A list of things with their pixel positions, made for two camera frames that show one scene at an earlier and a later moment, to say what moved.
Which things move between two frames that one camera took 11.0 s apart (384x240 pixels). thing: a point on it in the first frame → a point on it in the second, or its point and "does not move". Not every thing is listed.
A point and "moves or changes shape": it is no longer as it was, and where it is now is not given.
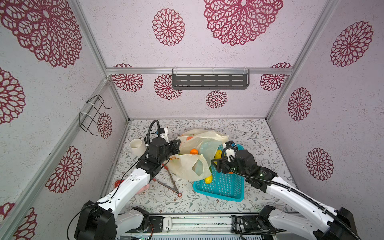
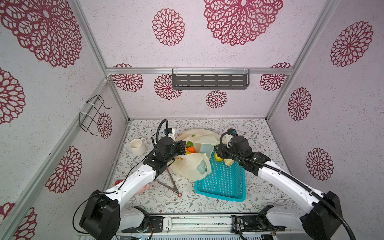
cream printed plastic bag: x=197 y=149 does not move
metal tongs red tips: x=178 y=194 does not move
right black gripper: x=225 y=162 → x=221 y=152
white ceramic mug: x=137 y=147 does not move
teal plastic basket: x=230 y=186 does not move
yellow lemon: x=208 y=180 moves or changes shape
